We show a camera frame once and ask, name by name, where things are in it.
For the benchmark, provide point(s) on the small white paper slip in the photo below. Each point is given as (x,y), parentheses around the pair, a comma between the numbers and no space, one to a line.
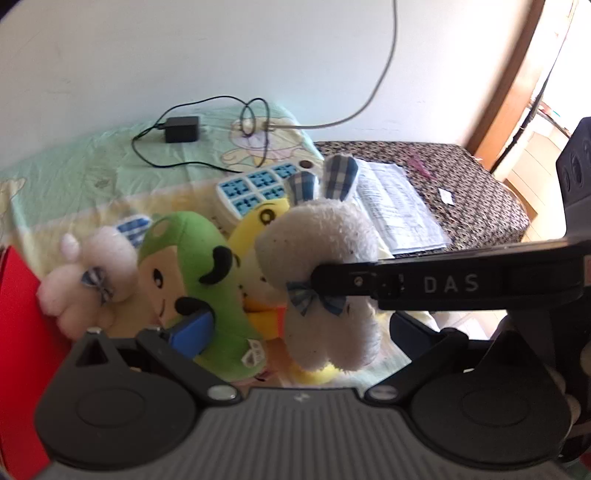
(445,196)

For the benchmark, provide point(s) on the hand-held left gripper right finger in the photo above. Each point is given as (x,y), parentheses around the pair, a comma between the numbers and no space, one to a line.
(402,330)

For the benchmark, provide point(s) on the dark patterned cloth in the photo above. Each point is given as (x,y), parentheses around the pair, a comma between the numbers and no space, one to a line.
(475,184)

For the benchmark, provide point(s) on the white bunny plush plaid ears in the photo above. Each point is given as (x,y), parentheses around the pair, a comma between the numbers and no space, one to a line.
(318,221)

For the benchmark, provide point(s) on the wooden door frame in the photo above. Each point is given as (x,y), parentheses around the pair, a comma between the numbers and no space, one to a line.
(521,92)

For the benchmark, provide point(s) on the red cardboard box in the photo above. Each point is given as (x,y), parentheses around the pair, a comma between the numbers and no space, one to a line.
(23,346)

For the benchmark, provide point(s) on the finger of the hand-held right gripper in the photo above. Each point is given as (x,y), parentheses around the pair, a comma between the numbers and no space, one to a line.
(344,281)

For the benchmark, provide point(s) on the small pink plastic item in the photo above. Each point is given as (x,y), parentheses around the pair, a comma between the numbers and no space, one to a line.
(421,167)

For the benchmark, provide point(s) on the person's right hand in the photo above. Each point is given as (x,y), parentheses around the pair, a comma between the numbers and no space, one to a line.
(570,406)

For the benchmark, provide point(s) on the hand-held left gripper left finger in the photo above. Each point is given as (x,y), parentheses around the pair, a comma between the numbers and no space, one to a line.
(194,330)

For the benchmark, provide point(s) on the green plush toy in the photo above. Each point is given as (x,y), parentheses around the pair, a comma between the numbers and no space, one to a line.
(184,240)

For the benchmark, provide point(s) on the pale pink bunny plush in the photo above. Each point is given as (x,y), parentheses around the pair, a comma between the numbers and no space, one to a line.
(101,258)

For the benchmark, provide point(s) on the stack of printed papers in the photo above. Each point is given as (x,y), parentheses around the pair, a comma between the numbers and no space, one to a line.
(397,207)

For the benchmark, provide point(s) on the yellow tiger plush toy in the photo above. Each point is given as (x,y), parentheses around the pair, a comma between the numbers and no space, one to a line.
(251,230)

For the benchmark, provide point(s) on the white power strip blue sockets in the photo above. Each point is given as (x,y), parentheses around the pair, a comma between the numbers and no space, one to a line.
(249,198)

